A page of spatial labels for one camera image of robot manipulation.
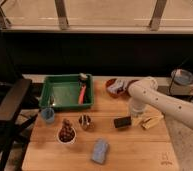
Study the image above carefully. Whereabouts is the black office chair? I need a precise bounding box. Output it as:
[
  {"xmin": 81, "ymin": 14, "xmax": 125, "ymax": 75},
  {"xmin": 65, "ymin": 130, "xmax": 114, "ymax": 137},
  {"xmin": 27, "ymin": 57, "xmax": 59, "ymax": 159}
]
[{"xmin": 0, "ymin": 79, "xmax": 37, "ymax": 171}]

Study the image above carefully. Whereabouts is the small metal cup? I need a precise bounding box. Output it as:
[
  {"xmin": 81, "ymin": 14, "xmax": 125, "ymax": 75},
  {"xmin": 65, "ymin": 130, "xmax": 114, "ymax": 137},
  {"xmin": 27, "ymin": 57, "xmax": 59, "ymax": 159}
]
[{"xmin": 79, "ymin": 115, "xmax": 92, "ymax": 130}]

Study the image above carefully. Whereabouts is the green plastic tray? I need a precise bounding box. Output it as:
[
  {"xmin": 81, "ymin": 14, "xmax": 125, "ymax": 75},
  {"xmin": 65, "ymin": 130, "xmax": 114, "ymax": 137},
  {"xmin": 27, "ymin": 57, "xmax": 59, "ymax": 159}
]
[{"xmin": 39, "ymin": 74, "xmax": 94, "ymax": 110}]

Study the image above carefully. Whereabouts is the orange handled brush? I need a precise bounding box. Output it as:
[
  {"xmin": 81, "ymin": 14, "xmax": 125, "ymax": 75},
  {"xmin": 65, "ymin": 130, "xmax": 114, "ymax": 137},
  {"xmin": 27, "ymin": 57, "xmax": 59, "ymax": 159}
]
[{"xmin": 78, "ymin": 73, "xmax": 88, "ymax": 104}]

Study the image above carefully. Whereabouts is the orange bowl with cloth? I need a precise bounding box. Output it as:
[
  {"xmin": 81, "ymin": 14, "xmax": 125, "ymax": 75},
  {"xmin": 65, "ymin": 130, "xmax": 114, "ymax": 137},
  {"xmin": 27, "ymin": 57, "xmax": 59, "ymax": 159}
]
[{"xmin": 105, "ymin": 78, "xmax": 134, "ymax": 98}]

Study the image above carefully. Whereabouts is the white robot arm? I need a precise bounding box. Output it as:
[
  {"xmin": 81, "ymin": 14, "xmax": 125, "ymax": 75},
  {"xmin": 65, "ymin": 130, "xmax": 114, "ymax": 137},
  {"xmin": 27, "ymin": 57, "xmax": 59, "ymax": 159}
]
[{"xmin": 128, "ymin": 77, "xmax": 193, "ymax": 130}]

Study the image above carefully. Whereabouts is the blue sponge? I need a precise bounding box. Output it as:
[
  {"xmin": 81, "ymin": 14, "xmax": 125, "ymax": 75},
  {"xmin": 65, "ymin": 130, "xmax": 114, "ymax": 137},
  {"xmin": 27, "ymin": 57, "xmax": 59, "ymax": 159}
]
[{"xmin": 91, "ymin": 139, "xmax": 109, "ymax": 164}]

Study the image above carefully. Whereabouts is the blue plastic cup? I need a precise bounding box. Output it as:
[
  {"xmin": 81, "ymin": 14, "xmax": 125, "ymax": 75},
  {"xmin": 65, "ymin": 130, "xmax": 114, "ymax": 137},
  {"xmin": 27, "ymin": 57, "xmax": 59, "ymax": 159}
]
[{"xmin": 41, "ymin": 108, "xmax": 55, "ymax": 123}]

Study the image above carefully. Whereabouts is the white bowl of pinecones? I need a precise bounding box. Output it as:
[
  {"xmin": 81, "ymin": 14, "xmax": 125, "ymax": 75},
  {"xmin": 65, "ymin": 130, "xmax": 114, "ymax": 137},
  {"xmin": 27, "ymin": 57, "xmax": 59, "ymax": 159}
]
[{"xmin": 57, "ymin": 119, "xmax": 76, "ymax": 145}]

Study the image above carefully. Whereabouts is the yellow banana toy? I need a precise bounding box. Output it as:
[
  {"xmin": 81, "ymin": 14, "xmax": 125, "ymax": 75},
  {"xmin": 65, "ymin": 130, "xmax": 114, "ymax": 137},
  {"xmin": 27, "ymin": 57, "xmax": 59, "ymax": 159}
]
[{"xmin": 142, "ymin": 116, "xmax": 163, "ymax": 129}]

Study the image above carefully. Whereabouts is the black eraser block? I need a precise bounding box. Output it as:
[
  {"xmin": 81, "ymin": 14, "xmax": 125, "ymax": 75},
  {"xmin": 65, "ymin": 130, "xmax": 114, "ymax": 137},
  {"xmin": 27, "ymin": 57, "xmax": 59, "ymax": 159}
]
[{"xmin": 114, "ymin": 116, "xmax": 132, "ymax": 128}]

